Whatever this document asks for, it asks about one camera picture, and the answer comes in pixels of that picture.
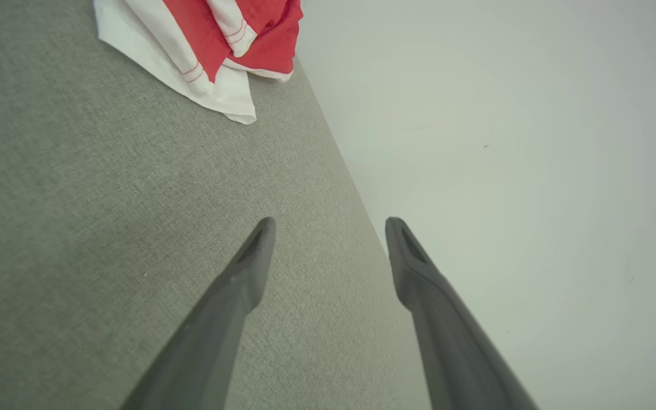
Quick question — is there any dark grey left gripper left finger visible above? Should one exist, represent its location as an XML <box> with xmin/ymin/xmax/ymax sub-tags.
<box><xmin>120</xmin><ymin>217</ymin><xmax>277</xmax><ymax>410</ymax></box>

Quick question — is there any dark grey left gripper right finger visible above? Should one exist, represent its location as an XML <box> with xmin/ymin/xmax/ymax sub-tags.
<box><xmin>385</xmin><ymin>217</ymin><xmax>539</xmax><ymax>410</ymax></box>

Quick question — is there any red white basketball jersey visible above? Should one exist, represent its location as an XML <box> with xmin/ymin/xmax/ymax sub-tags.
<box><xmin>93</xmin><ymin>0</ymin><xmax>257</xmax><ymax>125</ymax></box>

